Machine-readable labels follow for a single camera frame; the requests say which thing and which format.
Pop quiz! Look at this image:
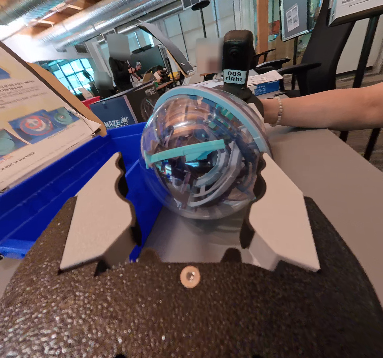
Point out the dark printed cardboard box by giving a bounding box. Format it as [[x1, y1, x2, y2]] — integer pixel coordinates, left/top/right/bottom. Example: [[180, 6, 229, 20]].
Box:
[[89, 86, 163, 126]]

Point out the white bead bracelet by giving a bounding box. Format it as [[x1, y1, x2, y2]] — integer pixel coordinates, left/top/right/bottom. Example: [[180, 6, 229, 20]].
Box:
[[270, 96, 283, 127]]

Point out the framed sign on black easel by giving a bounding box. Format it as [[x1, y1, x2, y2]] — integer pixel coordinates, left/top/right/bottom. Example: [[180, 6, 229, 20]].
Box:
[[328, 0, 383, 162]]

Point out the blue plastic bin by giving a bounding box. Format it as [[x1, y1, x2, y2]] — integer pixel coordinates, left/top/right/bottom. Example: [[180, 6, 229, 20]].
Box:
[[0, 122, 163, 260]]

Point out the narrow silver ventilation duct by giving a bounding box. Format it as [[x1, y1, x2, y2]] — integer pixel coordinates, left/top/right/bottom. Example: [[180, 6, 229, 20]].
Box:
[[39, 0, 249, 43]]

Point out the wooden post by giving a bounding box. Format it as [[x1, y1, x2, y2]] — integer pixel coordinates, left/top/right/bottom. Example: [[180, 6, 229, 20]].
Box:
[[256, 0, 270, 58]]

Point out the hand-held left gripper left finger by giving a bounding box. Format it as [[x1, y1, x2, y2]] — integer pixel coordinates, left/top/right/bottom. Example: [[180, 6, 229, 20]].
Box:
[[59, 152, 143, 276]]

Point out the black office chair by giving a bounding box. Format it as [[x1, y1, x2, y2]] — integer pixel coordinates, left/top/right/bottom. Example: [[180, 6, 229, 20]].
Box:
[[256, 0, 356, 98]]

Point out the printed instruction sheet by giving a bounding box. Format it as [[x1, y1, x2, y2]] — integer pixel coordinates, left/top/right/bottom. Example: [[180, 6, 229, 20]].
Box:
[[0, 45, 96, 192]]

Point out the large black screen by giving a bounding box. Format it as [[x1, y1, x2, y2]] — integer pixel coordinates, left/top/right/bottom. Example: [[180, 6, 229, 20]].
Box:
[[132, 45, 168, 74]]

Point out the clear plastic maze ball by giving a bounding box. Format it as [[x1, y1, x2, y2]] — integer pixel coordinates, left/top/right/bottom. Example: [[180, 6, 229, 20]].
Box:
[[140, 84, 272, 219]]

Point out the person's right forearm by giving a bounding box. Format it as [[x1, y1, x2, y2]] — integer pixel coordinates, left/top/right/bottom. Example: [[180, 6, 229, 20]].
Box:
[[263, 82, 383, 131]]

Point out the grey pinboard on stand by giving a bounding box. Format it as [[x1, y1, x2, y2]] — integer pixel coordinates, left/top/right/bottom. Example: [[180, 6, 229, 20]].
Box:
[[279, 0, 313, 42]]

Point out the small blue box with leaflet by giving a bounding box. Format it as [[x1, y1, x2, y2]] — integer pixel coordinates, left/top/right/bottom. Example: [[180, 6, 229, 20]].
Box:
[[247, 70, 284, 86]]

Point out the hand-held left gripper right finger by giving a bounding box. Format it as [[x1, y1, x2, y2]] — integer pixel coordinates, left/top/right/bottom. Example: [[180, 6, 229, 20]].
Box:
[[239, 152, 321, 272]]

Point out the black floor lamp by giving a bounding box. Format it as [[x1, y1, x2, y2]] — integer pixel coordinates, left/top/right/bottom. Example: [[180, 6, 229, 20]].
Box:
[[191, 1, 210, 40]]

